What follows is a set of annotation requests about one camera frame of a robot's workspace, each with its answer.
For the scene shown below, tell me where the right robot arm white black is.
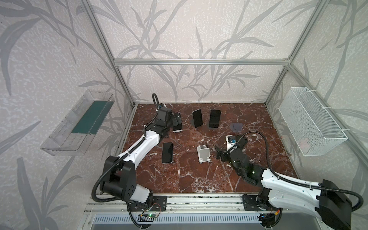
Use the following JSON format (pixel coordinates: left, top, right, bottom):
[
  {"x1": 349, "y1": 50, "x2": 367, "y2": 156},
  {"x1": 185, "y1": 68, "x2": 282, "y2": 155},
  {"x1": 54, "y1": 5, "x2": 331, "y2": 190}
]
[{"x1": 215, "y1": 132, "x2": 364, "y2": 230}]

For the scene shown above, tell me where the phone with white edge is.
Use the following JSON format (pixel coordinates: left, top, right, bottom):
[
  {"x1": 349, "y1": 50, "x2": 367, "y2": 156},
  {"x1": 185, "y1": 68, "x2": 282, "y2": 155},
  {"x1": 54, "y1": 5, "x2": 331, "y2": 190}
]
[{"x1": 172, "y1": 113, "x2": 183, "y2": 133}]

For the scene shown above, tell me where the white silver phone stand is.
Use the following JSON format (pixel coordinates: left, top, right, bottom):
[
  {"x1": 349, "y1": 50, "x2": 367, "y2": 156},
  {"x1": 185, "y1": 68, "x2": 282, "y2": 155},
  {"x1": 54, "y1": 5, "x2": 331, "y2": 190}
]
[{"x1": 197, "y1": 145, "x2": 211, "y2": 164}]

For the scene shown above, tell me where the white wire mesh basket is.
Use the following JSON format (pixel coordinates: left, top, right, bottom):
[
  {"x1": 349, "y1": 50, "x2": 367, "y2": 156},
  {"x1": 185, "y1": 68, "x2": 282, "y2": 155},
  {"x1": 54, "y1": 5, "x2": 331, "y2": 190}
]
[{"x1": 278, "y1": 87, "x2": 348, "y2": 157}]

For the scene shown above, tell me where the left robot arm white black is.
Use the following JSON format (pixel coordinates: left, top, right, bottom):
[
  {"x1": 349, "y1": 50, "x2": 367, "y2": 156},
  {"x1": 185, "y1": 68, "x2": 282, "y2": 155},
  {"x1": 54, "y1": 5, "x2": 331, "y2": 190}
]
[{"x1": 91, "y1": 93, "x2": 183, "y2": 207}]

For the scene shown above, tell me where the clear acrylic wall tray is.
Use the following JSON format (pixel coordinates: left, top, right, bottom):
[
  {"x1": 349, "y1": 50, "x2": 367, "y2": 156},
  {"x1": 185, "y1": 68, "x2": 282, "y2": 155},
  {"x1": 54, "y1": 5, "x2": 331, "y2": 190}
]
[{"x1": 41, "y1": 90, "x2": 115, "y2": 156}]

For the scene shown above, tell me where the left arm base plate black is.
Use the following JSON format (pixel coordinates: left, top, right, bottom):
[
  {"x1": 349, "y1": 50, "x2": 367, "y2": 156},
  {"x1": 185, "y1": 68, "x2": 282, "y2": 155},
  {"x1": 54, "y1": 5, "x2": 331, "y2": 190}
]
[{"x1": 129, "y1": 195, "x2": 168, "y2": 212}]

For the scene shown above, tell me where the black phone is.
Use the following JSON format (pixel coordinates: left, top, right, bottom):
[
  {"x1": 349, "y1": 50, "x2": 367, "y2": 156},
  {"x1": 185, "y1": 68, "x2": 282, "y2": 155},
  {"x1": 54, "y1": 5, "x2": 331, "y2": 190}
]
[
  {"x1": 192, "y1": 109, "x2": 203, "y2": 128},
  {"x1": 209, "y1": 110, "x2": 221, "y2": 128}
]

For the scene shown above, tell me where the green mat in tray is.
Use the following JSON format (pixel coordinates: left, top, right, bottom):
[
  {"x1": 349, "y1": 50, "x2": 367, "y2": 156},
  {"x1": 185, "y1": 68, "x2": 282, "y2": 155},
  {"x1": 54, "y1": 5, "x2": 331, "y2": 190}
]
[{"x1": 72, "y1": 101, "x2": 114, "y2": 135}]

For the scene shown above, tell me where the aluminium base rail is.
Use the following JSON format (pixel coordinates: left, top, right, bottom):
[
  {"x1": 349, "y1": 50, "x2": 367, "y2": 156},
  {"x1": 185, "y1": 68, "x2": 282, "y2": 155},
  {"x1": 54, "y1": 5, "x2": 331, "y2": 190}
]
[{"x1": 83, "y1": 193, "x2": 325, "y2": 215}]

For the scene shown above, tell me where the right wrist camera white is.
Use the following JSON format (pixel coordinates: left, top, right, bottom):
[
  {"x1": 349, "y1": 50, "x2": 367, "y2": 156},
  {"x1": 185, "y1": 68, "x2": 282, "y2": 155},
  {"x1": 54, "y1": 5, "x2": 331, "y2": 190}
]
[{"x1": 225, "y1": 135, "x2": 237, "y2": 150}]

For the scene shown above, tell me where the black folding phone stand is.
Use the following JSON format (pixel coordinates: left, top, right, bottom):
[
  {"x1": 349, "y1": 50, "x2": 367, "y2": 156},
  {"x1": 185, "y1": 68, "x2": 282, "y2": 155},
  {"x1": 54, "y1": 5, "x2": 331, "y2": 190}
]
[{"x1": 236, "y1": 135, "x2": 248, "y2": 150}]

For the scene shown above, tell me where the grey purple phone stand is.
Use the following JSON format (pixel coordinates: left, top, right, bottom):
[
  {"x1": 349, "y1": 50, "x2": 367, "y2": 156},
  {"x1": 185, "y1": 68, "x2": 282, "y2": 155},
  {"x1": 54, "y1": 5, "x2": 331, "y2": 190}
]
[{"x1": 231, "y1": 123, "x2": 243, "y2": 133}]

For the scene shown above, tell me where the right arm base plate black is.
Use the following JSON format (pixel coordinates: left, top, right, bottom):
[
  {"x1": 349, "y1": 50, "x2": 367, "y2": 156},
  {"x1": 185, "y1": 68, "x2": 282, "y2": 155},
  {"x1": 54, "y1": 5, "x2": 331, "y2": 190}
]
[{"x1": 241, "y1": 194, "x2": 270, "y2": 211}]

